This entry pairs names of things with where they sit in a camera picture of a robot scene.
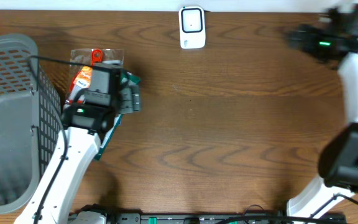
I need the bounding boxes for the green packaged item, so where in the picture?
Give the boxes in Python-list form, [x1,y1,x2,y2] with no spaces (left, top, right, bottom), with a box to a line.
[94,70,140,160]

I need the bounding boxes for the red packaged item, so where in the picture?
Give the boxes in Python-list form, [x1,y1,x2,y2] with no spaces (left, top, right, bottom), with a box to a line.
[63,49,124,108]

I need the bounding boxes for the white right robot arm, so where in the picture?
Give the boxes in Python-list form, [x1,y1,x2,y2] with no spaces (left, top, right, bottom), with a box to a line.
[285,1,358,223]

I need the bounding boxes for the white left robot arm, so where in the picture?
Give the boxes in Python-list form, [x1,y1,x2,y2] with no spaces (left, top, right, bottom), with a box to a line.
[15,84,140,223]

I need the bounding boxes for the white barcode scanner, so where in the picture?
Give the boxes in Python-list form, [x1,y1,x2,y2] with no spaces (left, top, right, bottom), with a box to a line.
[178,6,206,49]

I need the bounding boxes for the grey plastic basket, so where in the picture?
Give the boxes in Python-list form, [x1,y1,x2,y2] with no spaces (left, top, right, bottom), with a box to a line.
[0,34,60,215]

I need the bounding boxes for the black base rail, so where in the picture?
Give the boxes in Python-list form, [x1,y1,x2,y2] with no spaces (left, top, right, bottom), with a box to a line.
[68,203,347,224]

